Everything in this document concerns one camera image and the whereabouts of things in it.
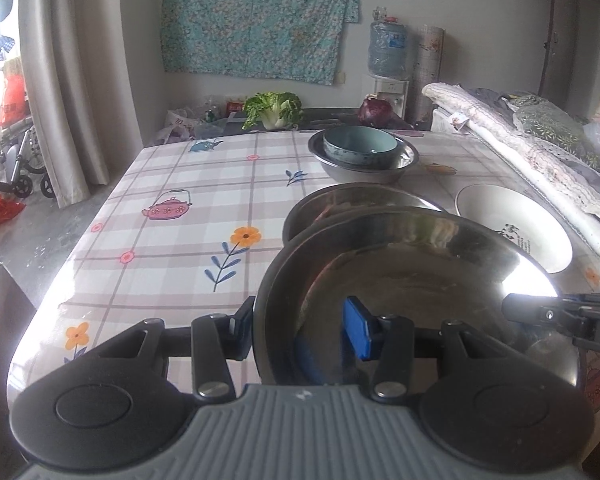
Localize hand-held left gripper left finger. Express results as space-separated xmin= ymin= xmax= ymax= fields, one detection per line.
xmin=97 ymin=296 xmax=257 ymax=401

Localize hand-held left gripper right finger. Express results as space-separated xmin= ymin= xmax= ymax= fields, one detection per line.
xmin=343 ymin=296 xmax=503 ymax=403

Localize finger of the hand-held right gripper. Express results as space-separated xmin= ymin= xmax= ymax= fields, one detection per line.
xmin=501 ymin=292 xmax=600 ymax=333

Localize perforated steel plate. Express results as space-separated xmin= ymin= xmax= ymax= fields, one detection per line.
xmin=254 ymin=208 xmax=581 ymax=396

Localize plain steel plate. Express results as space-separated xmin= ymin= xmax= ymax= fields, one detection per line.
xmin=282 ymin=183 xmax=448 ymax=251

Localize teal ceramic bowl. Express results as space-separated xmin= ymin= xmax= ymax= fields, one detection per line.
xmin=323 ymin=126 xmax=398 ymax=167

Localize checked printed tablecloth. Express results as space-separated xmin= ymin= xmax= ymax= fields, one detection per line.
xmin=7 ymin=130 xmax=600 ymax=411

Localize white printed ceramic plate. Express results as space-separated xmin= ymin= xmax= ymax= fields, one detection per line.
xmin=455 ymin=184 xmax=573 ymax=274

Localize green floral cloth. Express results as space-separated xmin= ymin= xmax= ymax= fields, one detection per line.
xmin=512 ymin=92 xmax=600 ymax=171

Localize folded pale quilt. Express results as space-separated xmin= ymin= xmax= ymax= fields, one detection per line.
xmin=422 ymin=82 xmax=600 ymax=261

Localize white plastic bag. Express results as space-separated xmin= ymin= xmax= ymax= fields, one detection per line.
xmin=155 ymin=107 xmax=206 ymax=143

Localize red onion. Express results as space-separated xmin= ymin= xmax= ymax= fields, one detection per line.
xmin=357 ymin=98 xmax=396 ymax=128

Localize napa cabbage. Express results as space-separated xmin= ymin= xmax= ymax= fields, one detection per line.
xmin=242 ymin=91 xmax=303 ymax=131

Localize dark chair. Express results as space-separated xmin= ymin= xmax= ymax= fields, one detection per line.
xmin=0 ymin=262 xmax=43 ymax=461

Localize white water dispenser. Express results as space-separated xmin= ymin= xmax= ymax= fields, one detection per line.
xmin=365 ymin=75 xmax=411 ymax=118

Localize rolled patterned mat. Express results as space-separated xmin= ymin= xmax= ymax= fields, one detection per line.
xmin=412 ymin=25 xmax=445 ymax=131

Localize red bag on floor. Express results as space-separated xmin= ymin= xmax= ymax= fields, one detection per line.
xmin=0 ymin=191 xmax=26 ymax=223

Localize wheelchair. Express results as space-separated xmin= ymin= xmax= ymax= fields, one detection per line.
xmin=0 ymin=125 xmax=53 ymax=198

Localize blue water jug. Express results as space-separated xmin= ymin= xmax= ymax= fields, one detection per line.
xmin=367 ymin=7 xmax=411 ymax=81

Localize beige curtain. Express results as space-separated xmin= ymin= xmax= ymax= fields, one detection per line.
xmin=17 ymin=0 xmax=151 ymax=206

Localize orange plastic bag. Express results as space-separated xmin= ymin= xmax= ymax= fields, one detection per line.
xmin=0 ymin=72 xmax=28 ymax=128

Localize dark wall cable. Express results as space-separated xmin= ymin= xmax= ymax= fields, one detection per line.
xmin=540 ymin=0 xmax=561 ymax=98

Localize teal floral wall cloth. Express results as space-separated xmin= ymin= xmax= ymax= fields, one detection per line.
xmin=160 ymin=0 xmax=362 ymax=86

